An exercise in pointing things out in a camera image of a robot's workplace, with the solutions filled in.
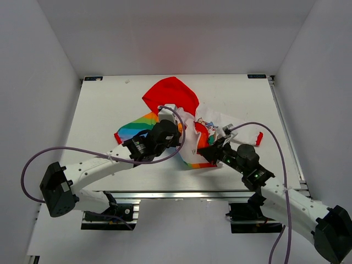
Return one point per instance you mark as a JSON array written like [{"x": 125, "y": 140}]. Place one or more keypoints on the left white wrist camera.
[{"x": 167, "y": 112}]

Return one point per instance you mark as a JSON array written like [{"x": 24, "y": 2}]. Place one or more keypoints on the red white rainbow kids jacket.
[{"x": 203, "y": 126}]

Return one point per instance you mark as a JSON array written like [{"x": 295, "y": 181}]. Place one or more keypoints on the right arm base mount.
[{"x": 247, "y": 217}]

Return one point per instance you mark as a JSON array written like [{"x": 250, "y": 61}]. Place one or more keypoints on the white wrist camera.
[
  {"x": 167, "y": 112},
  {"x": 229, "y": 133}
]

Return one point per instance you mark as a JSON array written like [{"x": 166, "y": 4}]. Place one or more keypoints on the left blue corner label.
[{"x": 93, "y": 78}]

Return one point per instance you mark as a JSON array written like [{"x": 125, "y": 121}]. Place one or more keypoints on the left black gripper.
[{"x": 175, "y": 141}]

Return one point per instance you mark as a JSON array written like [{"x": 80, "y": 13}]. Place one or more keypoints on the aluminium table front rail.
[{"x": 181, "y": 194}]

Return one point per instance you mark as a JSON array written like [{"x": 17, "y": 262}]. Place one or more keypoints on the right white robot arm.
[{"x": 328, "y": 229}]

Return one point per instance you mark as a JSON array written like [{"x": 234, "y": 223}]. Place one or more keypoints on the right blue corner label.
[{"x": 257, "y": 76}]

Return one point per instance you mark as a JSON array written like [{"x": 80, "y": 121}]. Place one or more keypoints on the blue corner label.
[
  {"x": 257, "y": 76},
  {"x": 93, "y": 78}
]

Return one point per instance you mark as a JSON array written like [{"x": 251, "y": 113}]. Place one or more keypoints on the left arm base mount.
[{"x": 119, "y": 216}]

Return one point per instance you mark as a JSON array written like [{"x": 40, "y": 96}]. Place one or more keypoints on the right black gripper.
[{"x": 213, "y": 153}]

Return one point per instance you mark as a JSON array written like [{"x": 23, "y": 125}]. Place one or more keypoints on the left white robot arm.
[{"x": 64, "y": 187}]

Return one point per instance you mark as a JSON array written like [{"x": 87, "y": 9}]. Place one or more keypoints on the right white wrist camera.
[{"x": 229, "y": 133}]

